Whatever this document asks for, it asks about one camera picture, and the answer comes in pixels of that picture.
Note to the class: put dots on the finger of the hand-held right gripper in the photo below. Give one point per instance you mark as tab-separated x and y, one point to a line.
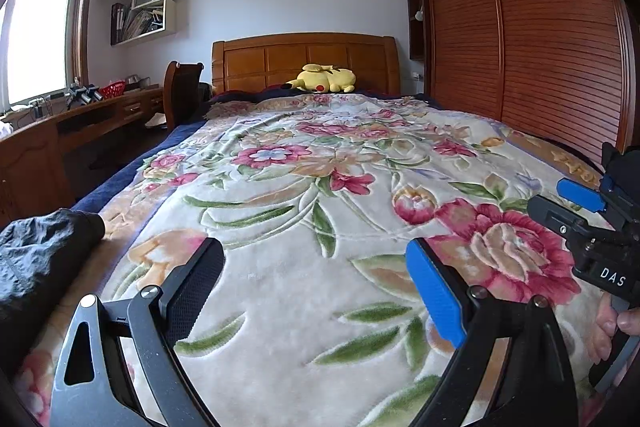
550	212
580	194

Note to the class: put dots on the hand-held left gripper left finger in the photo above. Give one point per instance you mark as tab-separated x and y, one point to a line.
192	292

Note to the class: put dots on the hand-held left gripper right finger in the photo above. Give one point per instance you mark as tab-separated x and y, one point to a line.
435	292

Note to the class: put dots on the person's right hand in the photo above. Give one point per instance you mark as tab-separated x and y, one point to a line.
607	322

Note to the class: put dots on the floral blanket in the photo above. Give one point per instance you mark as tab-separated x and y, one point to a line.
300	217

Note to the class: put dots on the navy bed sheet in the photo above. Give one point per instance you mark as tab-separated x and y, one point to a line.
150	152

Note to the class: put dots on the dark grey jacket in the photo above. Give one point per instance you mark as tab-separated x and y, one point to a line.
40	257

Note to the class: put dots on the wooden louvred wardrobe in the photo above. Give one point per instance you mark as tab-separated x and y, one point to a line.
525	47

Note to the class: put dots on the white papers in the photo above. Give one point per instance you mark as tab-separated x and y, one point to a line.
156	120

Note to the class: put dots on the wooden chair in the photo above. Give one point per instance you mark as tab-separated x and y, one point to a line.
175	97

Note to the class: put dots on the wooden desk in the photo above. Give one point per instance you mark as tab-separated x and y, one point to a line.
30	157

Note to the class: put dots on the red basket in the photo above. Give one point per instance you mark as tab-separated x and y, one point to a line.
114	91

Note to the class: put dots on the black grey gadget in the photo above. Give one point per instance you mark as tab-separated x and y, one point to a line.
82	93

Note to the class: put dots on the wooden headboard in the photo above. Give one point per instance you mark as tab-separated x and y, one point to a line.
250	62

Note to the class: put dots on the yellow plush toy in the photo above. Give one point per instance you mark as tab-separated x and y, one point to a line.
325	79

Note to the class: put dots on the row of books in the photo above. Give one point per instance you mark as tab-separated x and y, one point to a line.
135	24

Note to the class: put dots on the wood-framed window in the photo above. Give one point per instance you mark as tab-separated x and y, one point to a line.
40	32

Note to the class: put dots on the white wall shelf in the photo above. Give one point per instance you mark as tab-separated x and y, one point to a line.
167	14

